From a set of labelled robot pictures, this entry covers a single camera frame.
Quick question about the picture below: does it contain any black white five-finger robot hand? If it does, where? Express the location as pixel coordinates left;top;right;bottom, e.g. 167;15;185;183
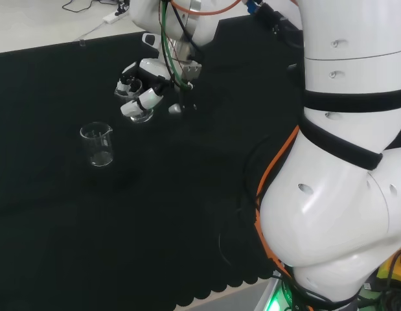
115;32;174;117

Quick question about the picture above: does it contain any clear graduated glass beaker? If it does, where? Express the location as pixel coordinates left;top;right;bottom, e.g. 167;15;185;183
114;78;155;124

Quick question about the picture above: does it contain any clear glass beaker with spout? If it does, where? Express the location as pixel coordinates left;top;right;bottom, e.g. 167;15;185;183
79;121;115;168

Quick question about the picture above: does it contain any white power strip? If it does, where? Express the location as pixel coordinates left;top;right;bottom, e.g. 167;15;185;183
102;8;130;24

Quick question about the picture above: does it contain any black bench cloth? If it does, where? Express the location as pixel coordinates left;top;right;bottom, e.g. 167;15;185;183
0;14;306;311

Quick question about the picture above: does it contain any yellow stop button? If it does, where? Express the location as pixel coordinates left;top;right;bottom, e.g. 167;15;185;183
376;244;401;294

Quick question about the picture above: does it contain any green cable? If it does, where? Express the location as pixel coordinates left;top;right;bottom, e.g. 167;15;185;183
160;0;194;91

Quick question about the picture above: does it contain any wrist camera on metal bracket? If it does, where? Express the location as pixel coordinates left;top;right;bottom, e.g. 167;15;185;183
167;41;203;119

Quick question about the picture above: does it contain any black cable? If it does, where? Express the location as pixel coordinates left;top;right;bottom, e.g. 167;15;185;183
168;0;207;95

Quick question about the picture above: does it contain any orange cable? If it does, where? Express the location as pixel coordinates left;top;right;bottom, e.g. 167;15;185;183
169;0;301;282

